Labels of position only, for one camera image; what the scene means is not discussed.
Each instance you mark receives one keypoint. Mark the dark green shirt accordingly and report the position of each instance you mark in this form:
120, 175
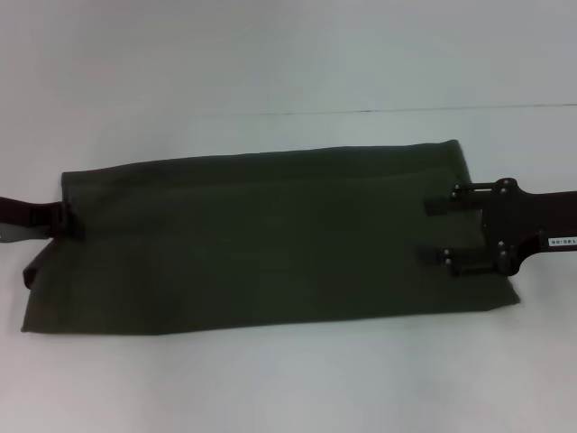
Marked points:
270, 243

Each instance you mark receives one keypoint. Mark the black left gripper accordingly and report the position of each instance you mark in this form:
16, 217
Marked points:
27, 216

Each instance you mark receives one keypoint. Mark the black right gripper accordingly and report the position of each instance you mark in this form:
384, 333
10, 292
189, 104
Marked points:
523, 225

